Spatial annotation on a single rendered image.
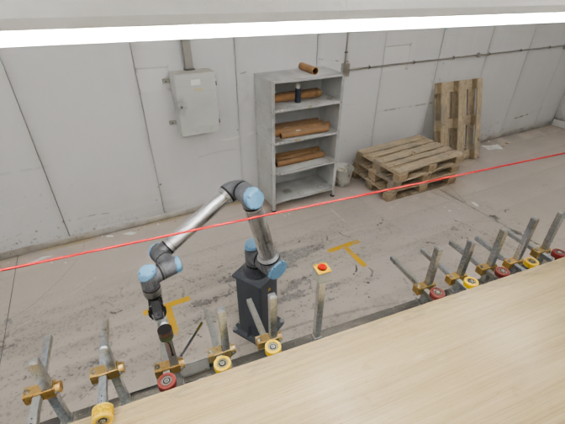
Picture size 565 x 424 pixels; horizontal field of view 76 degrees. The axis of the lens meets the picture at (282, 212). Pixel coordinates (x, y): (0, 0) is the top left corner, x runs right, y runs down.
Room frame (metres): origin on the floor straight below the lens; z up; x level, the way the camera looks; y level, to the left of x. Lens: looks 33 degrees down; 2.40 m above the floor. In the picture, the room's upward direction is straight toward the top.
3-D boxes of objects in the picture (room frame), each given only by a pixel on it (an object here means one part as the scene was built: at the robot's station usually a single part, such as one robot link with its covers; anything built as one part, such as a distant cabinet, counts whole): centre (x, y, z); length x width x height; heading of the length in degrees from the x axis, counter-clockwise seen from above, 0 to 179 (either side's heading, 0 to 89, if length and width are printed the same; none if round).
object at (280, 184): (4.12, -0.18, 0.78); 0.90 x 0.45 x 1.55; 117
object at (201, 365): (1.09, 0.49, 0.75); 0.26 x 0.01 x 0.10; 112
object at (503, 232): (1.79, -1.35, 0.90); 0.03 x 0.03 x 0.48; 22
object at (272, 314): (1.24, 0.05, 0.90); 0.03 x 0.03 x 0.48; 22
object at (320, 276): (1.34, -0.19, 1.18); 0.07 x 0.07 x 0.08; 22
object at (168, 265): (1.43, 0.59, 1.14); 0.12 x 0.12 x 0.09; 41
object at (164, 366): (1.05, 0.53, 0.85); 0.13 x 0.06 x 0.05; 112
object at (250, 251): (1.99, 0.18, 0.79); 0.17 x 0.15 x 0.18; 41
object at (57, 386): (0.87, 1.00, 0.95); 0.13 x 0.06 x 0.05; 112
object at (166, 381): (0.94, 0.51, 0.85); 0.08 x 0.08 x 0.11
